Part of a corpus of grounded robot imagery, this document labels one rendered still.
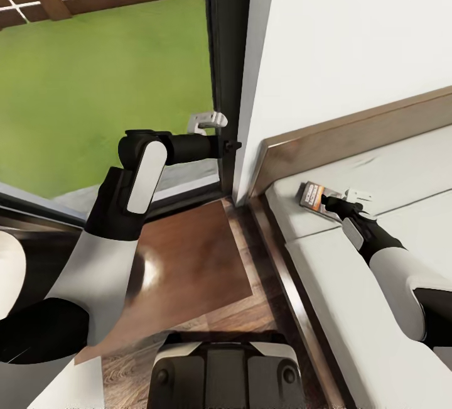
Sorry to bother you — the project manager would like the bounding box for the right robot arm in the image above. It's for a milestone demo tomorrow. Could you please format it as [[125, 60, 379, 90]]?
[[321, 188, 452, 372]]

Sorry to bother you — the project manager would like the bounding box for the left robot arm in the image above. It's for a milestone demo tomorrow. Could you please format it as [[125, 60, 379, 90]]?
[[0, 111, 242, 409]]

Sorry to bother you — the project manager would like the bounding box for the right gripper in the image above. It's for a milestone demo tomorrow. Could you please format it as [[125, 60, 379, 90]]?
[[321, 195, 363, 217]]

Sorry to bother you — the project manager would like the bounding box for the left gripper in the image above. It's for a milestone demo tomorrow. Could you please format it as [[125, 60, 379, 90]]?
[[182, 134, 242, 163]]

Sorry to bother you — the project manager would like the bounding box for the hardback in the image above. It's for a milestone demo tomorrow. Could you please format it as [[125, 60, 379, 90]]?
[[299, 181, 345, 225]]

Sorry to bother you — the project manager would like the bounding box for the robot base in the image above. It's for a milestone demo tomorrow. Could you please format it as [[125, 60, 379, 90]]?
[[147, 334, 305, 409]]

